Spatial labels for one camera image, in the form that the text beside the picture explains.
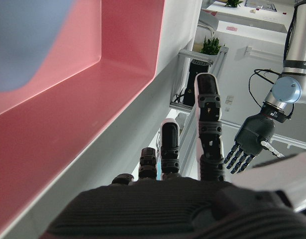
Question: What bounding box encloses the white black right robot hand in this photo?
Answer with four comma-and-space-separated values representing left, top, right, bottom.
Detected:
40, 73, 306, 239

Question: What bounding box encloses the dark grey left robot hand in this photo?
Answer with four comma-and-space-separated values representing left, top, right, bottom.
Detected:
223, 113, 285, 175

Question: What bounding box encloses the light blue cup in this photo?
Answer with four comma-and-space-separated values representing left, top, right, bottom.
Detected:
0, 0, 77, 93

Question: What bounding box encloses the pink plastic box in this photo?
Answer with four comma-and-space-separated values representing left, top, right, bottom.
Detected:
0, 0, 168, 237

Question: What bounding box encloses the black computer tower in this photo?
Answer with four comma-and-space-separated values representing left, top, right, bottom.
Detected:
183, 58, 213, 107

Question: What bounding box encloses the green potted plant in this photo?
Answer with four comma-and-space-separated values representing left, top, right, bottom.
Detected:
201, 36, 225, 56

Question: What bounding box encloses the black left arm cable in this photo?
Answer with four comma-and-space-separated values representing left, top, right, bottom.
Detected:
248, 68, 296, 118

